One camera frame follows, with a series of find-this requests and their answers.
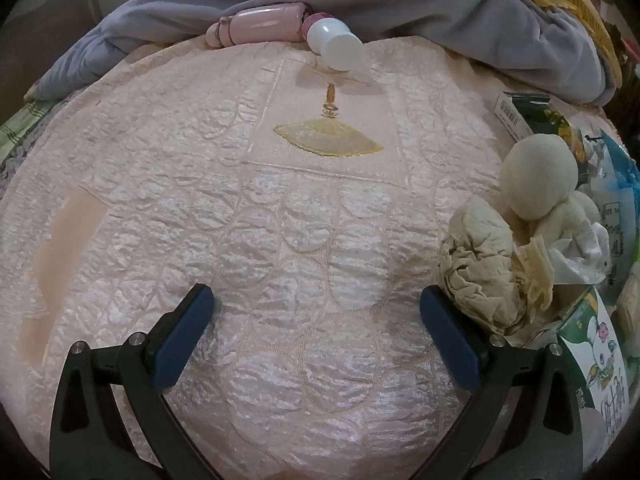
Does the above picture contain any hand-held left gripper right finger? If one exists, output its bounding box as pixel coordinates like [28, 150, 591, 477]
[402, 285, 586, 480]

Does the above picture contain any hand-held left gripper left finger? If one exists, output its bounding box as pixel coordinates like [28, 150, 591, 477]
[49, 283, 223, 480]

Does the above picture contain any beige tissue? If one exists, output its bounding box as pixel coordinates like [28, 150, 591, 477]
[439, 195, 556, 337]

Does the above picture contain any white green plastic packet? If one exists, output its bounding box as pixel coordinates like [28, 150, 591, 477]
[554, 285, 632, 467]

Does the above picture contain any white tissue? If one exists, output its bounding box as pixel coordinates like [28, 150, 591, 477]
[545, 220, 615, 287]

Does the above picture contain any cream cloth ball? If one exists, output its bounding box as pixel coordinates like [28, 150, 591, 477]
[500, 132, 603, 261]

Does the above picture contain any green white medicine box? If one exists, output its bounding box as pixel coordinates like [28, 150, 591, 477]
[494, 91, 596, 161]

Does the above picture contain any blue snack packet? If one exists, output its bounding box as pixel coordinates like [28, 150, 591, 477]
[595, 129, 640, 202]

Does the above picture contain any pink quilted bedspread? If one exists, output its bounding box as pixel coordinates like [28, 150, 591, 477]
[0, 35, 621, 480]

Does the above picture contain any white printed plastic bag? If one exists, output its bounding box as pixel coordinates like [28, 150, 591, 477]
[597, 200, 640, 306]

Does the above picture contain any green plaid sheet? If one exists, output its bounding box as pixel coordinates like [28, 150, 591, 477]
[0, 100, 57, 162]

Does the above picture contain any pink bottle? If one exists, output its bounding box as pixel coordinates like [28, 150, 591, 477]
[205, 2, 315, 49]

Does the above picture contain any white bottle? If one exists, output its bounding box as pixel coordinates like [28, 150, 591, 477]
[306, 17, 367, 72]

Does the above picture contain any grey quilt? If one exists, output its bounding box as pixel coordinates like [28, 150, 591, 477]
[37, 0, 618, 107]

